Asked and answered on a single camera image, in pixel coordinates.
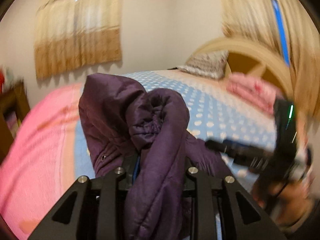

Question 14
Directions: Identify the purple quilted hooded jacket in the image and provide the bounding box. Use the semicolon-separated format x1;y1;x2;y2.
79;73;231;239

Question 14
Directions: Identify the person's right hand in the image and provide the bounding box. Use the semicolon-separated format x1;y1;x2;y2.
251;179;316;231

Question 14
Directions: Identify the folded pink floral blanket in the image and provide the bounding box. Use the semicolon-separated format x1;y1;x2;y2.
226;73;284;115

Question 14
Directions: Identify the pink and blue bedspread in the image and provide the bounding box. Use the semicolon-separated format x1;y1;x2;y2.
1;70;276;239

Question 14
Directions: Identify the grey patterned pillow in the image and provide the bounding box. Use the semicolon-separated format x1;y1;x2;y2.
177;50;229;80

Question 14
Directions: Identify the cream wooden headboard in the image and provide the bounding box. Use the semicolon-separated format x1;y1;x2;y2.
188;37;293;99

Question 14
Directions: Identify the dark wooden desk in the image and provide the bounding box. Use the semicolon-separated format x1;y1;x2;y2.
0;81;30;163

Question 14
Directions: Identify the beige right window curtain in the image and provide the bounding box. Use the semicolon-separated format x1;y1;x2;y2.
221;0;319;119

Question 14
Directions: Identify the beige window curtain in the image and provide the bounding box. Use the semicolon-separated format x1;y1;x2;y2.
34;0;123;80
221;0;319;119

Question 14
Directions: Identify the red gift bag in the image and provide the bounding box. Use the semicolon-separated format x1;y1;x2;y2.
0;69;5;94

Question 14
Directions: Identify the beige centre window curtain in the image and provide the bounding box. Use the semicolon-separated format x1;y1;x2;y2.
34;0;123;80

